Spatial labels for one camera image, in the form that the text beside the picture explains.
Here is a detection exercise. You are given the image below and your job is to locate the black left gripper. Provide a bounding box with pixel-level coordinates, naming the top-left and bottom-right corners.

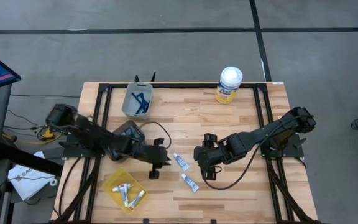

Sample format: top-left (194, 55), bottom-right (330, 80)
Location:
top-left (140, 138), bottom-right (172, 180)

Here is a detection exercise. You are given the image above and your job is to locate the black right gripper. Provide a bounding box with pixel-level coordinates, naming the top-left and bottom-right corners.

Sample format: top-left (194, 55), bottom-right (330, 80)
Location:
top-left (193, 133), bottom-right (231, 181)

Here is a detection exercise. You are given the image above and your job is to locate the white travel toothpaste tube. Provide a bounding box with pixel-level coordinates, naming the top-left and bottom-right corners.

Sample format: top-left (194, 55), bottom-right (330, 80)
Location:
top-left (121, 184), bottom-right (131, 208)
top-left (172, 152), bottom-right (191, 172)
top-left (127, 190), bottom-right (146, 212)
top-left (111, 183), bottom-right (134, 193)
top-left (180, 173), bottom-right (200, 194)

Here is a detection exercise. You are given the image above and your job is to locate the dark grey plastic bin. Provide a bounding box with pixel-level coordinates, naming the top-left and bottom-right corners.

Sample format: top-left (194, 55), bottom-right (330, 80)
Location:
top-left (110, 119), bottom-right (146, 162)

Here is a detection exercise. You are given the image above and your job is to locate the yellow plastic tray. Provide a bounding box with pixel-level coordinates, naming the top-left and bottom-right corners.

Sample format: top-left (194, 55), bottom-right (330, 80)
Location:
top-left (101, 167), bottom-right (149, 215)

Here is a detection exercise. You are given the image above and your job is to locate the light grey plastic bin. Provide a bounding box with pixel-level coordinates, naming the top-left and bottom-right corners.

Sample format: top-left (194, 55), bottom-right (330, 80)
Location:
top-left (121, 82), bottom-right (154, 118)

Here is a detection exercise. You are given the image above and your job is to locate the Lysol wipes canister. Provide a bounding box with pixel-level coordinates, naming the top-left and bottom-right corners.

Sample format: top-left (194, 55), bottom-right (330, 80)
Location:
top-left (214, 66), bottom-right (244, 105)

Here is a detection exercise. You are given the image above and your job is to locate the black desk bar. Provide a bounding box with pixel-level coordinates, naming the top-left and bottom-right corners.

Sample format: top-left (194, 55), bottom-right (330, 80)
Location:
top-left (0, 142), bottom-right (64, 177)

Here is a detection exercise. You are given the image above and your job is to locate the white printed paper sheet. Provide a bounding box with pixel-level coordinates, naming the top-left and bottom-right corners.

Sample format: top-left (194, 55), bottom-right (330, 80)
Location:
top-left (7, 151), bottom-right (55, 202)

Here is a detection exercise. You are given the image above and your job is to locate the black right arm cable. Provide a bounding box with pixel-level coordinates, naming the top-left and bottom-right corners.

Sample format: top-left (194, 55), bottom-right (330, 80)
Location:
top-left (202, 123), bottom-right (284, 191)

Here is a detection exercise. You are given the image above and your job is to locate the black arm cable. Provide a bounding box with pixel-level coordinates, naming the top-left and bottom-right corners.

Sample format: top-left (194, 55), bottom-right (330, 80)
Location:
top-left (202, 123), bottom-right (284, 191)
top-left (138, 120), bottom-right (173, 151)

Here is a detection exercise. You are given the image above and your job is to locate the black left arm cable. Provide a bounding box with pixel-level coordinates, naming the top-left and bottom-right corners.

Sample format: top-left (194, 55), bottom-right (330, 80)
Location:
top-left (138, 120), bottom-right (173, 151)

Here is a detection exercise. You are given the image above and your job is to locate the black aluminium table frame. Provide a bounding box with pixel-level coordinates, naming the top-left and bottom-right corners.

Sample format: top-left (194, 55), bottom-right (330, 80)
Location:
top-left (50, 82), bottom-right (321, 224)

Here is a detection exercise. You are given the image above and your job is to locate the yellow floor cable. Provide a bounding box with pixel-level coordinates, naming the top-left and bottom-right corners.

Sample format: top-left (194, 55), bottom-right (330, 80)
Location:
top-left (1, 124), bottom-right (63, 146)

